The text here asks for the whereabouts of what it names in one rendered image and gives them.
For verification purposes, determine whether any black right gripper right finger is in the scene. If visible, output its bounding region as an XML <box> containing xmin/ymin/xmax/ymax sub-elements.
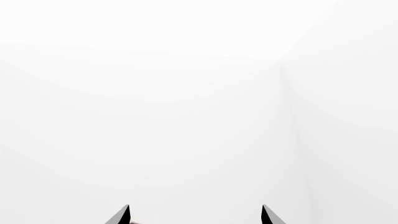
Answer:
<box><xmin>261</xmin><ymin>203</ymin><xmax>287</xmax><ymax>224</ymax></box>

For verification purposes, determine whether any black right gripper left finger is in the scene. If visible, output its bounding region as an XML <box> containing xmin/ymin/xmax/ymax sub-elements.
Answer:
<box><xmin>104</xmin><ymin>203</ymin><xmax>131</xmax><ymax>224</ymax></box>

